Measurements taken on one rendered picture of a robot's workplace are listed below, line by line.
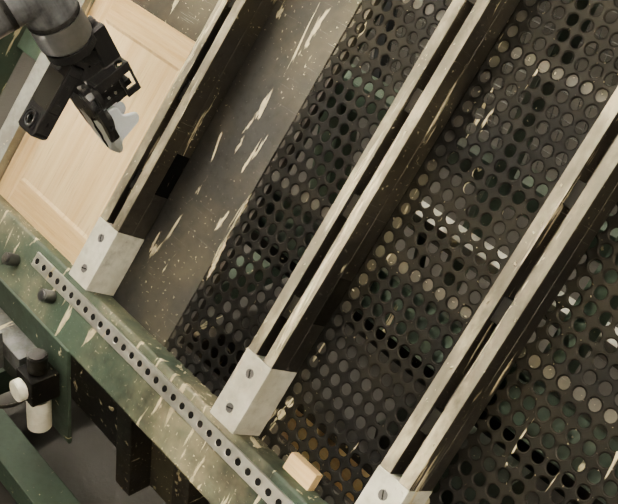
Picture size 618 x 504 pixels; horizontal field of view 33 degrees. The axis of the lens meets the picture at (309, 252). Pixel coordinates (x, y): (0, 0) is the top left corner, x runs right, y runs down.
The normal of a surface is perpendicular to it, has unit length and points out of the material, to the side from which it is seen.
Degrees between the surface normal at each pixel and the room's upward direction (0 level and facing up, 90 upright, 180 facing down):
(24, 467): 0
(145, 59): 58
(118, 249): 90
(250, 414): 90
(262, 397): 90
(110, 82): 90
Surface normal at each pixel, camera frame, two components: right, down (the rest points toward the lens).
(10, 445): 0.12, -0.82
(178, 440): -0.57, -0.18
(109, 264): 0.65, 0.50
